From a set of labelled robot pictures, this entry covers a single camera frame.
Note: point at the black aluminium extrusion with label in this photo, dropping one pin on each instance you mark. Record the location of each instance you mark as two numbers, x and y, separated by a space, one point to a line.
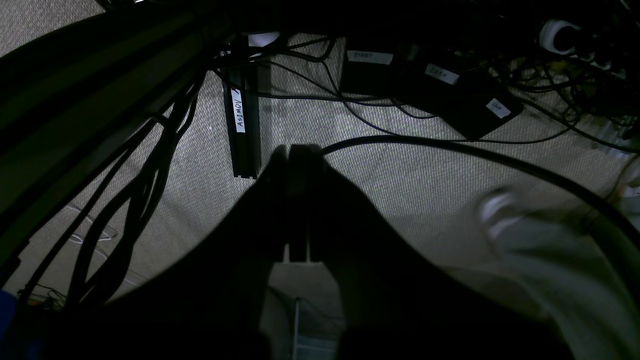
241 109

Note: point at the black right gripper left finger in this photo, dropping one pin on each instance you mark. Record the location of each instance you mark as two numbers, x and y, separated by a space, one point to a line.
207 306

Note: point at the white shoe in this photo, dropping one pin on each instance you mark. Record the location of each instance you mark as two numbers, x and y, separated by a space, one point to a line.
498 210

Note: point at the black power adapter with labels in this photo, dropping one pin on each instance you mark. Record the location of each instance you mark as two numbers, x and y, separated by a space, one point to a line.
473 104

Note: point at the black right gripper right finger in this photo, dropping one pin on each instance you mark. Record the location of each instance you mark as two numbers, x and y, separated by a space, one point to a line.
398 305

